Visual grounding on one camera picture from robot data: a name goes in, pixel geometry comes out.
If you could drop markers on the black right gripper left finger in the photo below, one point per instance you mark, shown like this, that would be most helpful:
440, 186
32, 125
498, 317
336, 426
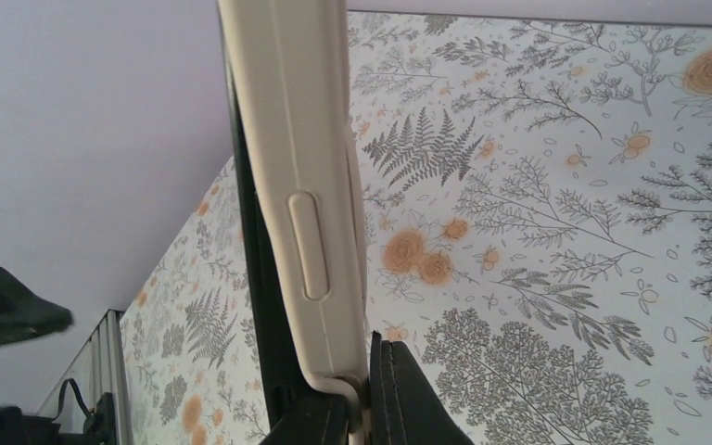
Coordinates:
313, 419

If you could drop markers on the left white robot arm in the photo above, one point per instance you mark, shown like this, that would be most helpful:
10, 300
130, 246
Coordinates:
25, 316

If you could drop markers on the cream phone case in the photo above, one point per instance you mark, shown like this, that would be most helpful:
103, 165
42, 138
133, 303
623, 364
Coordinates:
290, 61

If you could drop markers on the floral patterned table mat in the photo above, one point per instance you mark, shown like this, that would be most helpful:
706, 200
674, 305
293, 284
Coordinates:
538, 220

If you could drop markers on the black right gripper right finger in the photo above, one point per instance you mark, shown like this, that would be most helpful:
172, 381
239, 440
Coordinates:
405, 409

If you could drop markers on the aluminium frame left rail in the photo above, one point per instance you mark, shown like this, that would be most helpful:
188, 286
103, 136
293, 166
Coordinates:
90, 403

